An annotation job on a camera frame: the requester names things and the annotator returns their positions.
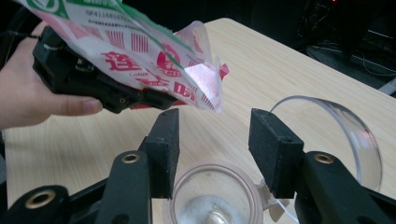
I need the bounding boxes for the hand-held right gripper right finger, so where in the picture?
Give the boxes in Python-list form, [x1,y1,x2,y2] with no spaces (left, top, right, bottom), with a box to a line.
[248,108,393,224]

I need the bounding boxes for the white bag with red print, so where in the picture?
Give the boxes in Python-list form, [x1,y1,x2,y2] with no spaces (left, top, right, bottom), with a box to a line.
[13,0,230,114]

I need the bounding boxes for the white granules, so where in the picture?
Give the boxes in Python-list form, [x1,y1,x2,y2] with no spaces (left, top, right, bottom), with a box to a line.
[180,194,247,224]

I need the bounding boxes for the clear jar with beige handle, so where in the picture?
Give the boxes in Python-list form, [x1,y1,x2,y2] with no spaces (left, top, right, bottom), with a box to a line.
[163,94,383,224]

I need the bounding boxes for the white bar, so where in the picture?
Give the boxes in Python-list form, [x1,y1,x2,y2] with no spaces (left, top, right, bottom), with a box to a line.
[377,77,396,96]

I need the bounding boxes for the white cable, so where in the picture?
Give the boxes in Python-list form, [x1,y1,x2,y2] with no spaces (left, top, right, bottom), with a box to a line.
[351,51,396,78]

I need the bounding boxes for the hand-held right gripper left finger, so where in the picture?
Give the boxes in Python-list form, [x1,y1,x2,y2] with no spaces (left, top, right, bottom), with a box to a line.
[94,107,181,224]

